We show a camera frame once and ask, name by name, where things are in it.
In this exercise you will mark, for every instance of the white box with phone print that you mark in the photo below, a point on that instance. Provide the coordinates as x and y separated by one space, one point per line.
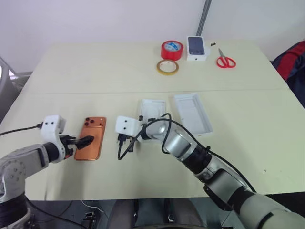
196 47

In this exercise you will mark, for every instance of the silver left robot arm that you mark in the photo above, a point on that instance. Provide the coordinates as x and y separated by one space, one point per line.
23 155

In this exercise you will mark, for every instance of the yellow transparent tape roll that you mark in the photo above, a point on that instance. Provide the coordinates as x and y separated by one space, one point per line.
160 69

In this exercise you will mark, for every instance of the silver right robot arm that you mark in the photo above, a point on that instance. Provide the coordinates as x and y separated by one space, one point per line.
181 143

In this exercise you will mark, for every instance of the red tape roll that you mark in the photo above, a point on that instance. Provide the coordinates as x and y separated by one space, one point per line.
172 50

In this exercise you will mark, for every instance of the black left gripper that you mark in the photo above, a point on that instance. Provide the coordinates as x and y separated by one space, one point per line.
67 142

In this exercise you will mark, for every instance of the orange smartphone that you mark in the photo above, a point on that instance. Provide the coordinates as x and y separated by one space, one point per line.
94 128

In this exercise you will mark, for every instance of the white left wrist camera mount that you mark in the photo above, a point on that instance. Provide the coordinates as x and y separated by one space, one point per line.
51 126

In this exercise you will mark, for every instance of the grey chair frame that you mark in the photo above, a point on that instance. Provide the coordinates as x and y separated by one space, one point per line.
9 81

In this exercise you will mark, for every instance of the red and navy garment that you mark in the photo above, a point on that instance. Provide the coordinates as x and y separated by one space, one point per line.
291 64

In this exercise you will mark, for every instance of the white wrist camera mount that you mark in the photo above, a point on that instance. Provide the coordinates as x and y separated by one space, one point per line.
126 126
51 126

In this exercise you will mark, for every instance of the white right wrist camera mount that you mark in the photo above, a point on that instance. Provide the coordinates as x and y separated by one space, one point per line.
126 126

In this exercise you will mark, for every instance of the white phone box lid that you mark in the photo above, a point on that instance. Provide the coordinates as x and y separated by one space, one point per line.
193 112

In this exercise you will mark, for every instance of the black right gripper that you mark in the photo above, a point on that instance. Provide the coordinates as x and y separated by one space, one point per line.
123 140

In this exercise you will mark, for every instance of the small black clip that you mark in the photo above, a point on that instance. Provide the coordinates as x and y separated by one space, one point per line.
213 44

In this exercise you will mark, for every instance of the grey aluminium profile post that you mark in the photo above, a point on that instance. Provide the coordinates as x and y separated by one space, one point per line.
203 16

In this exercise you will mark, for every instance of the white phone box base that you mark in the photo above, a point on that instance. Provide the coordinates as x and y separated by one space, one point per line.
152 107

